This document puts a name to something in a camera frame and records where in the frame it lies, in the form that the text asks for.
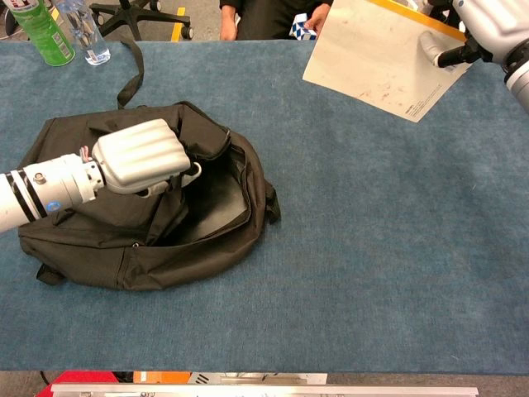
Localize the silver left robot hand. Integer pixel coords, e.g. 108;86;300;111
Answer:
80;118;203;199

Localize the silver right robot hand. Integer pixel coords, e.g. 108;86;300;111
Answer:
419;0;529;69

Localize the black fabric backpack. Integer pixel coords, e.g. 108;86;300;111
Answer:
16;39;282;292

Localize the yellow and white booklet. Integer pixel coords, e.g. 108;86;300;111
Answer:
302;0;472;124

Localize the seated person in black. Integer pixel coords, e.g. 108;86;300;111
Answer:
218;0;334;41

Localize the clear plastic water bottle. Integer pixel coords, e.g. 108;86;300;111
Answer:
53;0;112;67

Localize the black office chair base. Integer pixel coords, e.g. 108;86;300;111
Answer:
89;0;194;41

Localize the green plastic bottle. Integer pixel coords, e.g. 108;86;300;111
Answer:
7;0;77;67

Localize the blue and white puzzle toy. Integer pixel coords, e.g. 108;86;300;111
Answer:
288;12;318;41

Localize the orange panel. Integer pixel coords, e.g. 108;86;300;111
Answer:
132;371;193;385

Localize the red panel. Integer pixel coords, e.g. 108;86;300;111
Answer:
41;371;121;397

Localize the blue felt table cloth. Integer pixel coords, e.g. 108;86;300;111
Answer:
0;39;529;372

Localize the grey metal plate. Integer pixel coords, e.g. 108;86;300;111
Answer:
188;371;328;385

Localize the aluminium profile rail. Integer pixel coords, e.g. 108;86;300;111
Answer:
50;383;479;397

